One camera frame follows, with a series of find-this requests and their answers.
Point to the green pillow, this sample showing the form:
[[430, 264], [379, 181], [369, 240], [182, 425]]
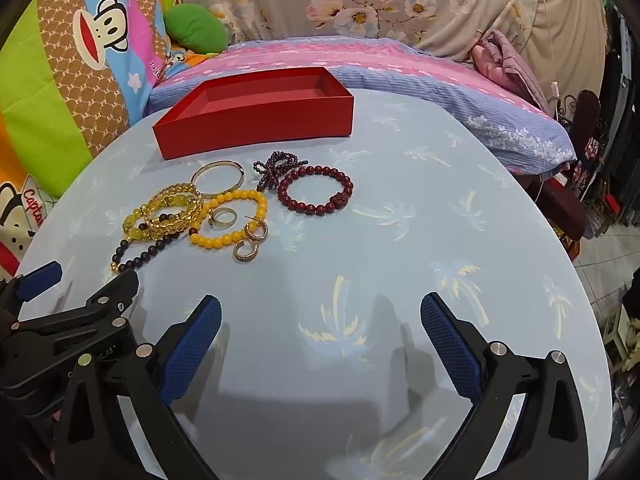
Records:
[[197, 27]]

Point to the red cardboard box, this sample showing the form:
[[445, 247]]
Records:
[[250, 127]]

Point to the gold hoop earring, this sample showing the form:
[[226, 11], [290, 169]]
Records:
[[245, 257], [250, 232]]

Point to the dark wooden chair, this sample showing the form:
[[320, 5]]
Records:
[[587, 115]]

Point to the plain gold bangle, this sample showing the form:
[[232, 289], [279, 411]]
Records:
[[200, 174]]

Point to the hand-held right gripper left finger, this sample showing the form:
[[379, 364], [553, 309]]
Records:
[[192, 345]]

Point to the blue palm print tablecloth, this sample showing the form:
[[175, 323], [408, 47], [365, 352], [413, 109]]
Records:
[[400, 240]]

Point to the pink quilted cloth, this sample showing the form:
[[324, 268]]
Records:
[[505, 60]]

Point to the floral grey cloth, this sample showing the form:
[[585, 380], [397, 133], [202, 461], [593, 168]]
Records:
[[425, 0]]

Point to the cartoon monkey blanket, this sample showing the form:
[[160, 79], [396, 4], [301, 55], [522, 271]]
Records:
[[75, 85]]

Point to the pink and blue striped quilt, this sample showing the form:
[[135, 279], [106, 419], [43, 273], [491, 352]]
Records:
[[425, 80]]

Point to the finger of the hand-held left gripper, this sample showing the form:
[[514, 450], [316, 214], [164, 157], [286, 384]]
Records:
[[40, 277], [117, 292]]

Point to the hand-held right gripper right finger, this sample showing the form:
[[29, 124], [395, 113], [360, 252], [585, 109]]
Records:
[[450, 345]]

